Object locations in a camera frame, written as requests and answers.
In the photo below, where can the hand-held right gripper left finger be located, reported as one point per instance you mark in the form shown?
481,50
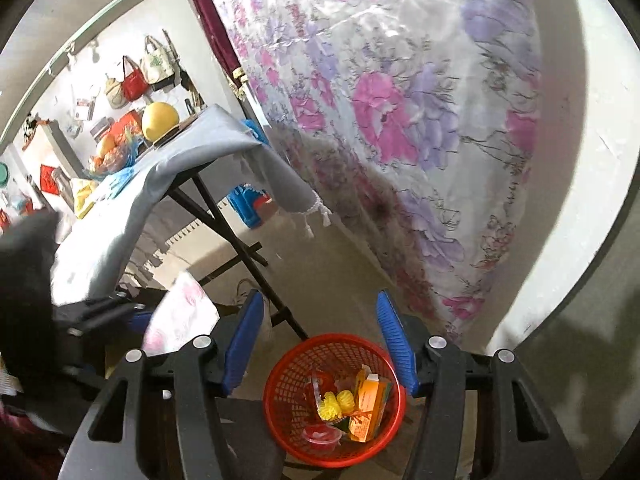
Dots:
242,341

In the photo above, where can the black folding table legs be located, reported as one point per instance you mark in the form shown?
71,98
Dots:
240,255

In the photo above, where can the red jelly cup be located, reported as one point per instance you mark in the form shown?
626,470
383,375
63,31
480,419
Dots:
322,435

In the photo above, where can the dark red curtain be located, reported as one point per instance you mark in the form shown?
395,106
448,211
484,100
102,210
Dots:
210,20

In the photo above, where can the clear wrapper with red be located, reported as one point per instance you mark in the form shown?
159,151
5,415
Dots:
322,382

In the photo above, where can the red diamond paper decoration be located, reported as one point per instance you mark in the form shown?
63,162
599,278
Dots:
50,177

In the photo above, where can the person's left forearm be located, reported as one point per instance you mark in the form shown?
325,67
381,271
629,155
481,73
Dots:
25,452

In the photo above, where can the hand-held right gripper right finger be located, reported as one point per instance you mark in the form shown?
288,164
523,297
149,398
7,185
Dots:
395,345

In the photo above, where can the light blue plastic bag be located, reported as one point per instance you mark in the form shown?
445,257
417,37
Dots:
117,183

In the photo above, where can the green round plate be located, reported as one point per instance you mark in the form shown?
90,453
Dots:
4,175

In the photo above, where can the brown cardboard piece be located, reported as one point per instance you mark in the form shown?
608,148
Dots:
189,122

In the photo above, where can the folding table with grey cloth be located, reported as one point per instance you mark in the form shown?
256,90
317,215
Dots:
175,150

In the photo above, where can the red gift box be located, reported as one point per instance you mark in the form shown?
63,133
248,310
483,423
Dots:
127,122

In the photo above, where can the blue plastic clip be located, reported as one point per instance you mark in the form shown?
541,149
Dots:
256,132

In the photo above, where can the orange drink carton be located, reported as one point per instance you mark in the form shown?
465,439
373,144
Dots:
370,400

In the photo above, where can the blue plastic stool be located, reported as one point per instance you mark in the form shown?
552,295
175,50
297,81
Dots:
250,207

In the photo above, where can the red plastic basket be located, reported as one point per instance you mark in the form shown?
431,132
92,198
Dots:
290,375

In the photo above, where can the white tote bag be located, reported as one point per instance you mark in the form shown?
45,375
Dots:
156,66

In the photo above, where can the red tote bag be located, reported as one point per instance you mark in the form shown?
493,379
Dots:
134,85

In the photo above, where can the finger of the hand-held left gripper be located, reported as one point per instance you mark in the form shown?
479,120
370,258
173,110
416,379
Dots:
100,310

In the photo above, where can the white refrigerator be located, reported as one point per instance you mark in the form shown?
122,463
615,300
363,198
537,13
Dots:
47,147

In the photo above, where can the floral plastic sheet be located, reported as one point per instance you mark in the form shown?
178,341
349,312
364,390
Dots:
400,110

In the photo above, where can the blue glass fruit bowl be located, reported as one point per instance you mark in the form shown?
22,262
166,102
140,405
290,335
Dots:
122,157

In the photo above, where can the yellow pomelo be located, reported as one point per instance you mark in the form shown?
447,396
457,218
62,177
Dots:
160,121

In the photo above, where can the steel thermos flask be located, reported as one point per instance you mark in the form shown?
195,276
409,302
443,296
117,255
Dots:
62,187

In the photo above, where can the large pale orange fruit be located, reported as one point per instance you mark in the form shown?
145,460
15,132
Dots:
107,146

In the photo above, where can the beige hanging bag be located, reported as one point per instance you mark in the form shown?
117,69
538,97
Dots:
114,95

